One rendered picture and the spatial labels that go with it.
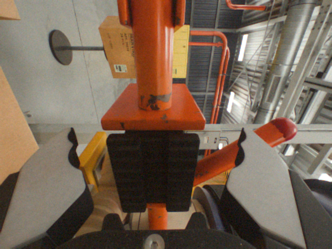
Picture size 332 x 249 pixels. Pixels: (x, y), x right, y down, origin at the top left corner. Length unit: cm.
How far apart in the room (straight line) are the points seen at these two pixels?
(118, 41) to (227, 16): 1005
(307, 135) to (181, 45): 638
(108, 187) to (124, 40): 174
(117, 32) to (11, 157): 158
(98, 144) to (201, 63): 1080
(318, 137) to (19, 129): 201
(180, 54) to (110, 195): 733
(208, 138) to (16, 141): 115
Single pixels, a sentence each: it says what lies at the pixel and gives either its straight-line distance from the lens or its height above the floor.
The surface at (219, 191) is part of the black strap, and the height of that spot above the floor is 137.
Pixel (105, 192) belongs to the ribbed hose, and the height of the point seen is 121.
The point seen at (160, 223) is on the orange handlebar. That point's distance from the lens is 18.
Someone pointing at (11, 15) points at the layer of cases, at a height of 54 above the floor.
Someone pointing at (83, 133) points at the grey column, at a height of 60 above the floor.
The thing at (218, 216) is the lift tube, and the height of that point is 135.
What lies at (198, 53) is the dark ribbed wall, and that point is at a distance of 1090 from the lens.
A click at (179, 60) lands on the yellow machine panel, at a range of 743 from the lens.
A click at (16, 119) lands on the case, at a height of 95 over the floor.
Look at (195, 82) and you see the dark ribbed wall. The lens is 1110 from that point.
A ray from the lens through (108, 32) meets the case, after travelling 186.
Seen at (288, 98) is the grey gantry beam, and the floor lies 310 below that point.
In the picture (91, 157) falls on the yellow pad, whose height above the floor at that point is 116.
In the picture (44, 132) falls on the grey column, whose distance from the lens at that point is 160.
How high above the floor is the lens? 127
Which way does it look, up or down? 2 degrees up
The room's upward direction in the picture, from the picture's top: 90 degrees clockwise
